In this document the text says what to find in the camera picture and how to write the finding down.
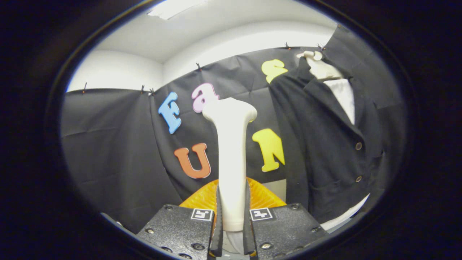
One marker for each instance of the black backdrop cloth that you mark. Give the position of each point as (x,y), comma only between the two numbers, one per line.
(108,144)

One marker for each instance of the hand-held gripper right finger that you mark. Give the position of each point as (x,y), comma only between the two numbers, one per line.
(285,227)

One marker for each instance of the long ceiling light panel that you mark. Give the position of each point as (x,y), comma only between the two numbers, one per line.
(173,7)

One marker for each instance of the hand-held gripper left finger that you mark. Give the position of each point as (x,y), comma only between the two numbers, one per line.
(177,227)

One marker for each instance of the black jacket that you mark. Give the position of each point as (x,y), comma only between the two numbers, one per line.
(325,155)

